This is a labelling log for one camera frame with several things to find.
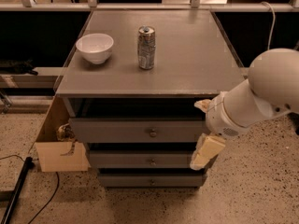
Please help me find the grey drawer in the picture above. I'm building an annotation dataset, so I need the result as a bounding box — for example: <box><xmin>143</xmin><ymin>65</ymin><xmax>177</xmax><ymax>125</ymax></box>
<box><xmin>87</xmin><ymin>150</ymin><xmax>195</xmax><ymax>169</ymax></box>
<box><xmin>69</xmin><ymin>118</ymin><xmax>209</xmax><ymax>143</ymax></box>
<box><xmin>98</xmin><ymin>174</ymin><xmax>206</xmax><ymax>188</ymax></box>

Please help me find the black object on ledge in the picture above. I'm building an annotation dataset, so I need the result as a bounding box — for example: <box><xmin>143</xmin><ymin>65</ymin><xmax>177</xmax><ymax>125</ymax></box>
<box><xmin>0</xmin><ymin>59</ymin><xmax>38</xmax><ymax>76</ymax></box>

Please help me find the silver drink can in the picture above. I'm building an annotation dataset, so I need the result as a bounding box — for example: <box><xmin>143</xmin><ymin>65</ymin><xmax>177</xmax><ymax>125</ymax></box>
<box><xmin>137</xmin><ymin>25</ymin><xmax>156</xmax><ymax>70</ymax></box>

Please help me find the grey bottom drawer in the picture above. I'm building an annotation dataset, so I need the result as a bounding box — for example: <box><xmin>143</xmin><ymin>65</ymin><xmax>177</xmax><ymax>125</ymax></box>
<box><xmin>98</xmin><ymin>174</ymin><xmax>206</xmax><ymax>188</ymax></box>

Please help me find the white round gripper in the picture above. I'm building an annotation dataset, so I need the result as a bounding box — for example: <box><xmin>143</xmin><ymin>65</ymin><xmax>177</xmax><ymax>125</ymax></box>
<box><xmin>190</xmin><ymin>91</ymin><xmax>249</xmax><ymax>171</ymax></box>

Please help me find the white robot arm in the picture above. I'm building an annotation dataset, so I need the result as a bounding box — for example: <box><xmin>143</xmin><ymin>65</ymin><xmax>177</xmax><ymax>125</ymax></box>
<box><xmin>190</xmin><ymin>49</ymin><xmax>299</xmax><ymax>171</ymax></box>

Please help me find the crumpled item in box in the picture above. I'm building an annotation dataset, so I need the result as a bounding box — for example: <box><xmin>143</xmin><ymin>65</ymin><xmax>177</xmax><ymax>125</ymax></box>
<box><xmin>56</xmin><ymin>123</ymin><xmax>75</xmax><ymax>141</ymax></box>

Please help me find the grey middle drawer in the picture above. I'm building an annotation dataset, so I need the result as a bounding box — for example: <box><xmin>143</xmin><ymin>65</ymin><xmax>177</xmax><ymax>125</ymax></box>
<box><xmin>87</xmin><ymin>150</ymin><xmax>195</xmax><ymax>169</ymax></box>

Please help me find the clear acrylic guard panel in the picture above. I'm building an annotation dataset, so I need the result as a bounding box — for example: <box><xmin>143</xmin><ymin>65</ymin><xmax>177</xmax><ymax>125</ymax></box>
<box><xmin>212</xmin><ymin>12</ymin><xmax>248</xmax><ymax>78</ymax></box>

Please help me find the black bar on floor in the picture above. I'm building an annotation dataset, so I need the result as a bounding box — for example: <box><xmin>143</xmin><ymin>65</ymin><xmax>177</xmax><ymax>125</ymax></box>
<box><xmin>0</xmin><ymin>157</ymin><xmax>34</xmax><ymax>224</ymax></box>

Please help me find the open cardboard box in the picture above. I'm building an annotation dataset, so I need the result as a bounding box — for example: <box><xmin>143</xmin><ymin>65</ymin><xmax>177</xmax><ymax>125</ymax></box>
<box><xmin>35</xmin><ymin>97</ymin><xmax>90</xmax><ymax>172</ymax></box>

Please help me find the white ceramic bowl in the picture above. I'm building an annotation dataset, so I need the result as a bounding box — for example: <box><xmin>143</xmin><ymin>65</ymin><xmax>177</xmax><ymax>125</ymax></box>
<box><xmin>76</xmin><ymin>34</ymin><xmax>114</xmax><ymax>64</ymax></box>

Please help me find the black floor cable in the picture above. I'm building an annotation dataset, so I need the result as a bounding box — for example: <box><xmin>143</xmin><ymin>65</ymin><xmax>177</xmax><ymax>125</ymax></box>
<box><xmin>0</xmin><ymin>154</ymin><xmax>61</xmax><ymax>224</ymax></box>

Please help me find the white cable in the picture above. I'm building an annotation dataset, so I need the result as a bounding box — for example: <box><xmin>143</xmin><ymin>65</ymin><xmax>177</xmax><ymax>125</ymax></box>
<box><xmin>261</xmin><ymin>1</ymin><xmax>278</xmax><ymax>52</ymax></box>

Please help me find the metal railing frame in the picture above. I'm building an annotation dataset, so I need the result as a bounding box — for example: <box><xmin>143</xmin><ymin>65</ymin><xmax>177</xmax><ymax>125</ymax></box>
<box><xmin>0</xmin><ymin>0</ymin><xmax>298</xmax><ymax>12</ymax></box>

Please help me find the grey drawer cabinet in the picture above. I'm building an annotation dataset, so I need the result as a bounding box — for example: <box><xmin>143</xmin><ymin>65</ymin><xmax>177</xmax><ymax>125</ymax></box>
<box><xmin>56</xmin><ymin>10</ymin><xmax>243</xmax><ymax>175</ymax></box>

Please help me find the grey top drawer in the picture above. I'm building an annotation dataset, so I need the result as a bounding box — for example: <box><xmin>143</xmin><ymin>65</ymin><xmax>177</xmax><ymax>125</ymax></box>
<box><xmin>69</xmin><ymin>118</ymin><xmax>209</xmax><ymax>143</ymax></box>

